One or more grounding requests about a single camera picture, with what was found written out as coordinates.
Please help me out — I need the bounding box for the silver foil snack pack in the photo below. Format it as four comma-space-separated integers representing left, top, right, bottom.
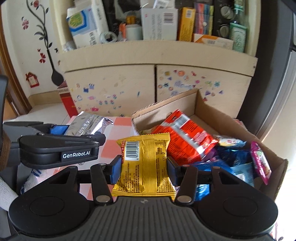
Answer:
65, 111, 113, 136

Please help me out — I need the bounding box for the red snack pack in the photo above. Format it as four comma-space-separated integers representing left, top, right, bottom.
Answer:
152, 109, 218, 166

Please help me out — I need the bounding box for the blue foil snack pack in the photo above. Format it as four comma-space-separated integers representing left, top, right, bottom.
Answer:
193, 146, 253, 202

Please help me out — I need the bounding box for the white blue America snack pack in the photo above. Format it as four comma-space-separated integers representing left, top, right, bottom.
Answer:
214, 135, 246, 148

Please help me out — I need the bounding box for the white pink America snack pack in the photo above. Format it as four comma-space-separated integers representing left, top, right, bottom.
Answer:
250, 141, 272, 185

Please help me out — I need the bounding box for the purple snack pack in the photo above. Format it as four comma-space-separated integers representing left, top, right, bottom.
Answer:
202, 148, 218, 162

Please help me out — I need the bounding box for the light blue snack pack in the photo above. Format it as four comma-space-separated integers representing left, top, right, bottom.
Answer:
231, 163, 254, 187

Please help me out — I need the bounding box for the white gloved left hand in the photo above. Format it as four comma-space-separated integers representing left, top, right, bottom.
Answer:
0, 178, 18, 211

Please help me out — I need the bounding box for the orange white checkered tablecloth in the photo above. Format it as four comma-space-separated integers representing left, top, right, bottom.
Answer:
21, 115, 142, 202

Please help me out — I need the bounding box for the red gift box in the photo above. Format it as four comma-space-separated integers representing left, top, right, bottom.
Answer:
57, 81, 78, 117

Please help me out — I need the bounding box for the beige cabinet with stickers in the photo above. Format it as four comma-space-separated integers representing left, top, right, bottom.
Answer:
58, 1, 261, 118

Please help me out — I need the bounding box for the cardboard milk box tray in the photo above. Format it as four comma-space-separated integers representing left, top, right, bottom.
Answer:
131, 89, 288, 200

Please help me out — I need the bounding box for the white blue carton on shelf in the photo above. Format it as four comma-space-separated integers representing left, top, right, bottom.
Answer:
66, 1, 108, 48

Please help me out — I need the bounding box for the white barcode box on shelf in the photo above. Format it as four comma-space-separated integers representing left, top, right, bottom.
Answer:
140, 8, 178, 41

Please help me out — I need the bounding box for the orange white flat box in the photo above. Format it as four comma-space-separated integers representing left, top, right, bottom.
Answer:
193, 33, 234, 50

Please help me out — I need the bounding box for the yellow box on shelf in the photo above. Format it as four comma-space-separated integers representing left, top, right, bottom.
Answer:
177, 7, 196, 42

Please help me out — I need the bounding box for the green patterned tin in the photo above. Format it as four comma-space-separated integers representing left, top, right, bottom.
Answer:
230, 23, 247, 53

